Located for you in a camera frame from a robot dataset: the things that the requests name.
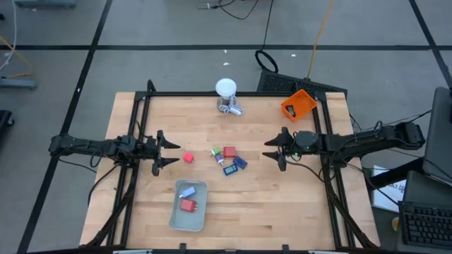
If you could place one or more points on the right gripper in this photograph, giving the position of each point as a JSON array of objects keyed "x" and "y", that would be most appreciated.
[{"x": 305, "y": 141}]

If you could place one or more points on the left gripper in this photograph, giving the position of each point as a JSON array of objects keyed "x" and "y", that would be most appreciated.
[{"x": 150, "y": 148}]

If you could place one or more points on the small red cube charger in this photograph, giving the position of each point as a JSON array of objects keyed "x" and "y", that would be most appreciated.
[{"x": 188, "y": 157}]

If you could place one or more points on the black display device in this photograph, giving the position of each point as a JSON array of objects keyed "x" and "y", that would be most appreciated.
[{"x": 291, "y": 110}]

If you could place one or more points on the light blue charger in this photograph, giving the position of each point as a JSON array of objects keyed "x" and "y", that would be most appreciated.
[{"x": 188, "y": 192}]

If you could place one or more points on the square red charger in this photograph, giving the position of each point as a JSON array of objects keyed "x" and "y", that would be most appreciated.
[{"x": 229, "y": 152}]

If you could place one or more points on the green and white charger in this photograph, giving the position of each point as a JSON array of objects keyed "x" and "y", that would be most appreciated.
[{"x": 215, "y": 151}]

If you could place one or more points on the red wall charger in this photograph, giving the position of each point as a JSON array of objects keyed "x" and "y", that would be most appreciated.
[{"x": 188, "y": 205}]

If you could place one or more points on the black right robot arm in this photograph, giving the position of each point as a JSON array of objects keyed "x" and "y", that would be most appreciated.
[{"x": 370, "y": 139}]

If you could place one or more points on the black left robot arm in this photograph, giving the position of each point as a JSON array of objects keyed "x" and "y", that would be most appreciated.
[{"x": 81, "y": 145}]

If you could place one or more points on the orange plastic bin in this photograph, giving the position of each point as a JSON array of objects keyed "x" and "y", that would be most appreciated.
[{"x": 303, "y": 102}]

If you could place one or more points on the black perforated panel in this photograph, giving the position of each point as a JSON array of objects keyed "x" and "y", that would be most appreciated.
[{"x": 282, "y": 83}]

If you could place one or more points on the grey plastic bin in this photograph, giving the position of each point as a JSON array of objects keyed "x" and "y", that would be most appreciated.
[{"x": 187, "y": 220}]

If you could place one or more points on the white mushroom lamp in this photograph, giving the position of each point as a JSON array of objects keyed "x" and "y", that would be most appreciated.
[{"x": 226, "y": 87}]

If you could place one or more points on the silver aluminium bar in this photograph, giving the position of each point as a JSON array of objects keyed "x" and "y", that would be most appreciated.
[
  {"x": 132, "y": 252},
  {"x": 328, "y": 252}
]

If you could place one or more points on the black bar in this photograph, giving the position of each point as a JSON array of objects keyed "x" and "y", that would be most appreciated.
[{"x": 395, "y": 174}]

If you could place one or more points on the white paper sheet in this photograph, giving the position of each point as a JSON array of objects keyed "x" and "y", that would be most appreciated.
[{"x": 388, "y": 197}]

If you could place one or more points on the yellow round object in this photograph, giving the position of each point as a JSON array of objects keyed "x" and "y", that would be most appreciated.
[{"x": 395, "y": 223}]

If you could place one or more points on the grey stand foot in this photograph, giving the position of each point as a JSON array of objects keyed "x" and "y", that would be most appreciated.
[
  {"x": 17, "y": 84},
  {"x": 46, "y": 3}
]

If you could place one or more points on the black floor equipment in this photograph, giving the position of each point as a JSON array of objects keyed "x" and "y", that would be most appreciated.
[{"x": 5, "y": 118}]

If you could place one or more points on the black keyboard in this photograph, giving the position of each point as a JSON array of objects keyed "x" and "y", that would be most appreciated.
[{"x": 427, "y": 222}]

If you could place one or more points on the black aluminium table frame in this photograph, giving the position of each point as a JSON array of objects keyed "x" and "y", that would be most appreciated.
[{"x": 212, "y": 94}]

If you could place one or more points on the black frame bracket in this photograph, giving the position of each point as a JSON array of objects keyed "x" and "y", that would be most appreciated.
[
  {"x": 285, "y": 248},
  {"x": 182, "y": 247}
]

